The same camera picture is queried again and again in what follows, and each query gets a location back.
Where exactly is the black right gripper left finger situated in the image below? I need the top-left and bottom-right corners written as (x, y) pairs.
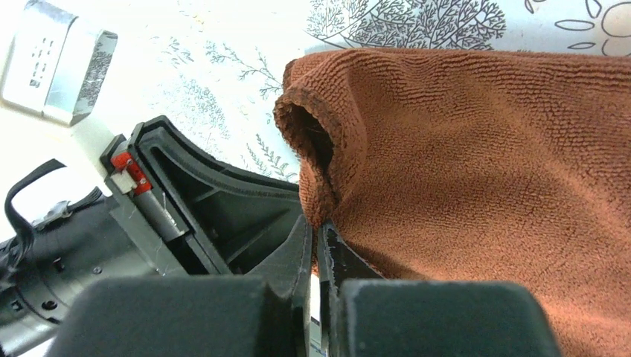
top-left (48, 216), bottom-right (312, 356)

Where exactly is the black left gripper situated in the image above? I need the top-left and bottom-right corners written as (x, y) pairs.
top-left (1, 116), bottom-right (302, 356)

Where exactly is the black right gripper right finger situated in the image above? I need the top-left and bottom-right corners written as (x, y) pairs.
top-left (317, 222), bottom-right (561, 356)

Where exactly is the brown towel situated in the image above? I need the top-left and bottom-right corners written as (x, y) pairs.
top-left (274, 48), bottom-right (630, 356)

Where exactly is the floral patterned table mat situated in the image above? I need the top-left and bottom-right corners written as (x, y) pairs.
top-left (57, 1), bottom-right (630, 183)

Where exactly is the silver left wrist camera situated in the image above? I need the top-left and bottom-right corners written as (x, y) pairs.
top-left (1, 1), bottom-right (118, 127)

